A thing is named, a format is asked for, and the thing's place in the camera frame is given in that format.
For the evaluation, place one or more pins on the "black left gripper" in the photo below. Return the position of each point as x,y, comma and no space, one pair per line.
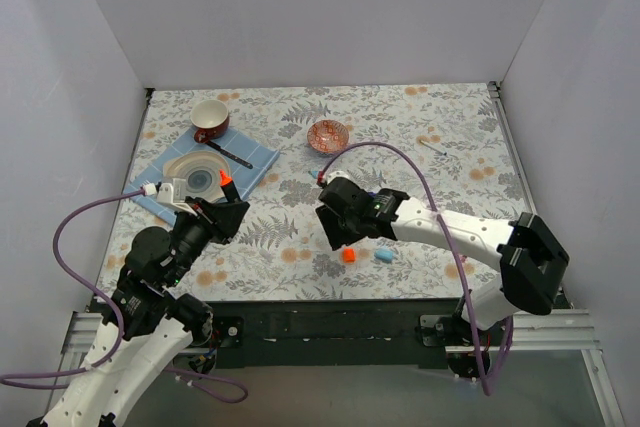
216,220

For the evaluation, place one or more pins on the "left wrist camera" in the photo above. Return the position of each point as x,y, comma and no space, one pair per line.
171,193

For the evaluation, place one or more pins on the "orange pen cap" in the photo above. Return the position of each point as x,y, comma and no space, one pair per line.
348,255

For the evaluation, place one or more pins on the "red brown ceramic mug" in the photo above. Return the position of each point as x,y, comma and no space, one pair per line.
211,119

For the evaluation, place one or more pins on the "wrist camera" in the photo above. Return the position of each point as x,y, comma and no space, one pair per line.
325,178
171,193

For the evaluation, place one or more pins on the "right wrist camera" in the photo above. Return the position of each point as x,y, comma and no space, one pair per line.
325,178

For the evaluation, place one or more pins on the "light blue pen cap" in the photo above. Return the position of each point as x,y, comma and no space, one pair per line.
384,255

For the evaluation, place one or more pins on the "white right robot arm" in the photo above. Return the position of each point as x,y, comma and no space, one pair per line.
527,256

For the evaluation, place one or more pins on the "black handled knife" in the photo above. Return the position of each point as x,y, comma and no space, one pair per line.
229,155

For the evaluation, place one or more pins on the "orange patterned bowl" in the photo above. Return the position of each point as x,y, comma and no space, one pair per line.
328,136

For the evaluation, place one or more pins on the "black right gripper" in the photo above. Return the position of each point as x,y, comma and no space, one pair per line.
347,212

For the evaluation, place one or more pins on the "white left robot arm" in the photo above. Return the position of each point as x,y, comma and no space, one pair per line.
146,326

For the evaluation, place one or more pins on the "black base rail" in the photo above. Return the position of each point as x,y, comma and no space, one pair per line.
422,333

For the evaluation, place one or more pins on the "black orange marker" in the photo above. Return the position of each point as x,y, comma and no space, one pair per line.
228,187

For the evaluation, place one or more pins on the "beige blue ringed plate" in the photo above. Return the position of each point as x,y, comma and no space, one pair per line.
201,171

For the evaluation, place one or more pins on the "blue checked cloth napkin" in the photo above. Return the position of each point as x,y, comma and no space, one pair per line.
261,157

